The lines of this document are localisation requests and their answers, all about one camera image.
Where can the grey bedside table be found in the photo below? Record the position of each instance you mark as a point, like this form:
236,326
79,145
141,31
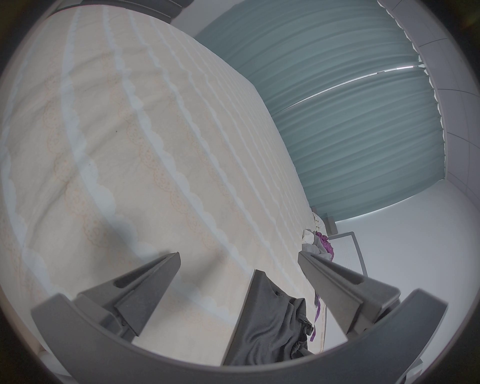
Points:
330,225

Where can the white printed pillow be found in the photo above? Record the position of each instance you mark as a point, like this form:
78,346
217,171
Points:
318,223

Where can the bed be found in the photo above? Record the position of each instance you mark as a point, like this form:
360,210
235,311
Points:
150,150

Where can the white garment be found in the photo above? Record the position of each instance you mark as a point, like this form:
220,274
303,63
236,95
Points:
308,235

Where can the blue-green curtain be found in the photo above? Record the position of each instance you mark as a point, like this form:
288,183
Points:
300,48
367,142

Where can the black T-shirt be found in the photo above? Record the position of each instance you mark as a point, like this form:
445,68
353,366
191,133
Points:
270,330

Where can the black chest of drawers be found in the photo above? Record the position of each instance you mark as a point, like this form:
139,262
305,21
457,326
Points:
150,7

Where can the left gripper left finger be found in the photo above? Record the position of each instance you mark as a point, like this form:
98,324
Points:
146,296

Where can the purple satin garment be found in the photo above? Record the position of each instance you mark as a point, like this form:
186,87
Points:
325,245

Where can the grey garment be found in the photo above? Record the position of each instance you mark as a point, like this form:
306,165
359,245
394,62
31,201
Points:
313,248

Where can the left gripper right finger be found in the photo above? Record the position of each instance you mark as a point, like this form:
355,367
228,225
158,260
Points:
337,296

